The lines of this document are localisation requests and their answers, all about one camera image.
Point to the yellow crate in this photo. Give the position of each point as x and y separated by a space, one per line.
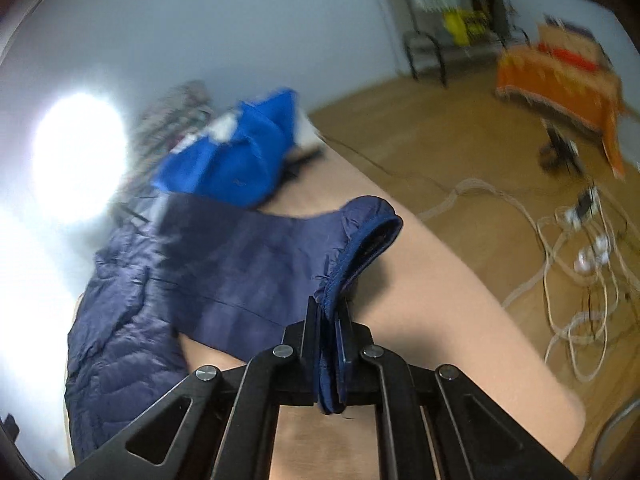
466 27

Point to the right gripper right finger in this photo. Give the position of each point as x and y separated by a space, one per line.
431 424

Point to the bright blue garment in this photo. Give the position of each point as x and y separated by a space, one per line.
245 169

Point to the navy quilted puffer jacket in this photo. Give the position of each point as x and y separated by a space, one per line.
229 278

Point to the black metal rack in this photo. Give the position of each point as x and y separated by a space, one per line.
417 43

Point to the floral folded quilt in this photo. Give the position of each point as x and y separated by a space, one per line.
182 110

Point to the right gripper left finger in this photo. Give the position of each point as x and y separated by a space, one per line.
215 424

